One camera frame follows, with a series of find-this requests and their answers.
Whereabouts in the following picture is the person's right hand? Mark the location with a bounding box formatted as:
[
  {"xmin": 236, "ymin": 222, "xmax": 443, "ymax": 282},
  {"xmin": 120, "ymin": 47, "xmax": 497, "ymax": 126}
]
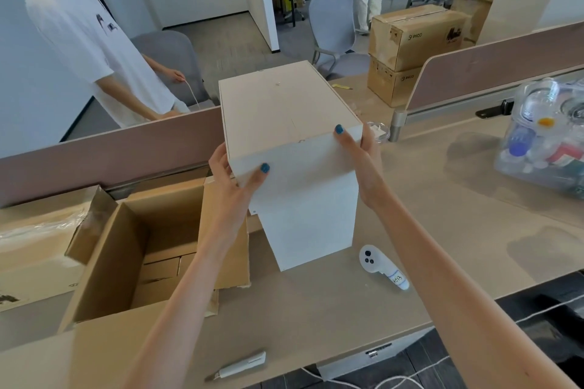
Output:
[{"xmin": 333, "ymin": 124, "xmax": 389, "ymax": 212}]

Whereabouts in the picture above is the person's left hand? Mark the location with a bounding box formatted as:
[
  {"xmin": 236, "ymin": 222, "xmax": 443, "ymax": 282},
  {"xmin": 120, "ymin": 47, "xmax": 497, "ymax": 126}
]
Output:
[{"xmin": 203, "ymin": 142, "xmax": 271, "ymax": 248}]

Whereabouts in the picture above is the white utility knife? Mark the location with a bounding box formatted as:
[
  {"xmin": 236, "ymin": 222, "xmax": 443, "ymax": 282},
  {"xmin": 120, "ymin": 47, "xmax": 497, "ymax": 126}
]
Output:
[{"xmin": 205, "ymin": 351, "xmax": 267, "ymax": 381}]

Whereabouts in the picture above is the person's left forearm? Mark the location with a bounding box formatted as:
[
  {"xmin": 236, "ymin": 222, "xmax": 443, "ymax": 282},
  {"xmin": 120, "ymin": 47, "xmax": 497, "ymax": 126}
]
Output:
[{"xmin": 123, "ymin": 238, "xmax": 243, "ymax": 389}]

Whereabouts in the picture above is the person's right forearm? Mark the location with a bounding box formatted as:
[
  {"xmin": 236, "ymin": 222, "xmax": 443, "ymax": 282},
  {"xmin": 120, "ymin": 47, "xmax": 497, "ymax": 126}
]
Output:
[{"xmin": 372, "ymin": 192, "xmax": 580, "ymax": 389}]

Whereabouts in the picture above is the clear bag of snacks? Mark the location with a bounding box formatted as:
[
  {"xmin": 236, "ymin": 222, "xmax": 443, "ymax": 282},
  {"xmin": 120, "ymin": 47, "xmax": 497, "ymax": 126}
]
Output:
[{"xmin": 364, "ymin": 122, "xmax": 392, "ymax": 144}]

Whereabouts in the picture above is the white handheld controller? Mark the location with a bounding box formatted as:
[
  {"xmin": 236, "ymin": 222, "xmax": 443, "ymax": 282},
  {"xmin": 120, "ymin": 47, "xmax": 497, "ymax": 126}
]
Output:
[{"xmin": 359, "ymin": 245, "xmax": 410, "ymax": 292}]

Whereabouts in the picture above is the mauve desk divider panel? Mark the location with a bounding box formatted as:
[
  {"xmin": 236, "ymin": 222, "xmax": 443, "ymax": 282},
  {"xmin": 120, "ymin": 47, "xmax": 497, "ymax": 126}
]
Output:
[
  {"xmin": 390, "ymin": 21, "xmax": 584, "ymax": 143},
  {"xmin": 0, "ymin": 106, "xmax": 227, "ymax": 210}
]

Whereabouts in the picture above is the black cable grommet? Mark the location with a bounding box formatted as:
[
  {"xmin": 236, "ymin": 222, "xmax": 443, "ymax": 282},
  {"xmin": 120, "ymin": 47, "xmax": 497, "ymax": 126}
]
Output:
[{"xmin": 476, "ymin": 100, "xmax": 515, "ymax": 120}]

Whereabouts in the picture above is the white floor cable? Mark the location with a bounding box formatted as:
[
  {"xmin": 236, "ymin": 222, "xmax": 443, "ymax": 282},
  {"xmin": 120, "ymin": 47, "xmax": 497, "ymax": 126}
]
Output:
[{"xmin": 301, "ymin": 294, "xmax": 584, "ymax": 389}]

